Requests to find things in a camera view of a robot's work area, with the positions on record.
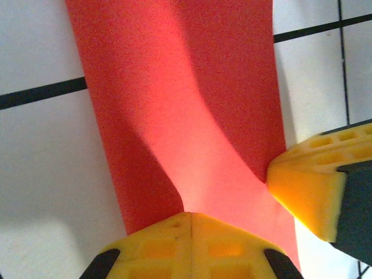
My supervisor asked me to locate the red cloth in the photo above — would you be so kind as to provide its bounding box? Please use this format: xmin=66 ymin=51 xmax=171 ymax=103
xmin=63 ymin=0 xmax=302 ymax=271

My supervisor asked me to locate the white grid mat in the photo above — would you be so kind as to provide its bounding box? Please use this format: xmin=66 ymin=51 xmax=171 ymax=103
xmin=0 ymin=0 xmax=372 ymax=279

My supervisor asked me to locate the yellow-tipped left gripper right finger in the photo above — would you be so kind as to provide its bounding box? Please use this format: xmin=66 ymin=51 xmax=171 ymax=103
xmin=191 ymin=212 xmax=305 ymax=279

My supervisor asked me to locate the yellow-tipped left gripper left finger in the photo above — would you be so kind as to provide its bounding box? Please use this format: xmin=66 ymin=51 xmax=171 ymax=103
xmin=78 ymin=212 xmax=192 ymax=279

